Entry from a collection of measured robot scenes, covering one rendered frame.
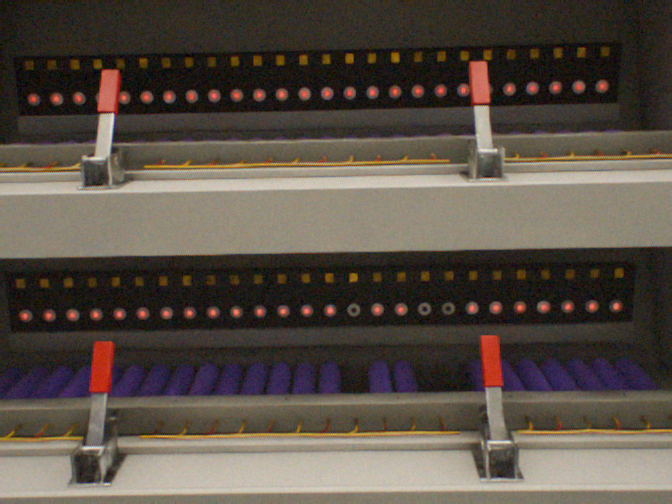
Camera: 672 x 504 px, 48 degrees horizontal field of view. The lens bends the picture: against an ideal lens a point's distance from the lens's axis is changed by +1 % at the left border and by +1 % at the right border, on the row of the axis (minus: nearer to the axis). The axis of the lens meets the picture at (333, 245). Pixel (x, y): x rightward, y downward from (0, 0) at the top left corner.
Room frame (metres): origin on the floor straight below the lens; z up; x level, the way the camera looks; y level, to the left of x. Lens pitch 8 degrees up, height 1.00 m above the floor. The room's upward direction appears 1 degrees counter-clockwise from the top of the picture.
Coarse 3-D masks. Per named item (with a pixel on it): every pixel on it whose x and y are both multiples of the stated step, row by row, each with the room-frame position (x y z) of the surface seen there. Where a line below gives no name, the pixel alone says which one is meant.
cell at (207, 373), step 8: (200, 368) 0.64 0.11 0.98; (208, 368) 0.63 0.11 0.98; (216, 368) 0.64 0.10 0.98; (200, 376) 0.62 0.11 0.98; (208, 376) 0.62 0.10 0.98; (216, 376) 0.63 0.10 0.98; (200, 384) 0.60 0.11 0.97; (208, 384) 0.61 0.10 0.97; (216, 384) 0.63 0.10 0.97; (192, 392) 0.59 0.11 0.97; (200, 392) 0.59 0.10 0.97; (208, 392) 0.60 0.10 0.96
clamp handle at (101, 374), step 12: (96, 348) 0.52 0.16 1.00; (108, 348) 0.52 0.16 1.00; (96, 360) 0.52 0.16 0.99; (108, 360) 0.52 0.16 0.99; (96, 372) 0.52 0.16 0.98; (108, 372) 0.52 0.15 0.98; (96, 384) 0.52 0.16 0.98; (108, 384) 0.52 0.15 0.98; (96, 396) 0.52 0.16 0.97; (96, 408) 0.52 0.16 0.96; (96, 420) 0.52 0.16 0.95; (96, 432) 0.51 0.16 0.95; (96, 444) 0.51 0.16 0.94
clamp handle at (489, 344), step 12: (492, 336) 0.52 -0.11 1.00; (480, 348) 0.52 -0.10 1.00; (492, 348) 0.52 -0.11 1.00; (492, 360) 0.52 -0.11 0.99; (492, 372) 0.51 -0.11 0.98; (492, 384) 0.51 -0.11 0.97; (492, 396) 0.51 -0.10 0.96; (492, 408) 0.51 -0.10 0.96; (492, 420) 0.51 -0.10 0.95; (492, 432) 0.51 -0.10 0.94; (504, 432) 0.51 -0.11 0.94
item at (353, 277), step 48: (48, 288) 0.65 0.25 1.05; (96, 288) 0.65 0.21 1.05; (144, 288) 0.65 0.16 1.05; (192, 288) 0.65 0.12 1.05; (240, 288) 0.65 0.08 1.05; (288, 288) 0.65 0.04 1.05; (336, 288) 0.65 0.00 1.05; (384, 288) 0.65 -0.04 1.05; (432, 288) 0.65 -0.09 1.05; (480, 288) 0.65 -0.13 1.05; (528, 288) 0.65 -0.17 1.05; (576, 288) 0.65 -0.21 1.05; (624, 288) 0.65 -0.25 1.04
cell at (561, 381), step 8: (552, 360) 0.63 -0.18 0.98; (544, 368) 0.63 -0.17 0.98; (552, 368) 0.62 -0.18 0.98; (560, 368) 0.62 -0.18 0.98; (544, 376) 0.63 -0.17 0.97; (552, 376) 0.61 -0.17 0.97; (560, 376) 0.60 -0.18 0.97; (568, 376) 0.60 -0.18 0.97; (552, 384) 0.60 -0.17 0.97; (560, 384) 0.59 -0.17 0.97; (568, 384) 0.59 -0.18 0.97; (576, 384) 0.59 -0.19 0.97
